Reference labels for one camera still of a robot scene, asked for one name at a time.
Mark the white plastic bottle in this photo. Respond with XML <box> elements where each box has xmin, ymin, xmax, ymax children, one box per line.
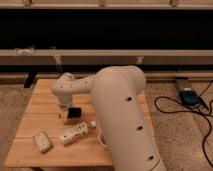
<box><xmin>59</xmin><ymin>120</ymin><xmax>97</xmax><ymax>145</ymax></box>

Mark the black eraser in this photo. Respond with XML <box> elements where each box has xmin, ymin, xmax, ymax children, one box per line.
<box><xmin>68</xmin><ymin>107</ymin><xmax>82</xmax><ymax>118</ymax></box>

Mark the wooden table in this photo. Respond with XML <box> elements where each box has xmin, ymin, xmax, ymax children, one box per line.
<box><xmin>4</xmin><ymin>78</ymin><xmax>155</xmax><ymax>169</ymax></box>

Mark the black cable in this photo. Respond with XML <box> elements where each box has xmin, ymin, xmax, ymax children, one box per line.
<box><xmin>153</xmin><ymin>79</ymin><xmax>213</xmax><ymax>169</ymax></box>

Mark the blue power box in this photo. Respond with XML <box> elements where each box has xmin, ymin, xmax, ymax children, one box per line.
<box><xmin>179</xmin><ymin>89</ymin><xmax>199</xmax><ymax>106</ymax></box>

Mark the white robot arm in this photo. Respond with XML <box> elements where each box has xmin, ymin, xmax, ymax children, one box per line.
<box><xmin>51</xmin><ymin>65</ymin><xmax>166</xmax><ymax>171</ymax></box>

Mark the white wrapped packet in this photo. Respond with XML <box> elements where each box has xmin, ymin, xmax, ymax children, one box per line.
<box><xmin>33</xmin><ymin>132</ymin><xmax>53</xmax><ymax>153</ymax></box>

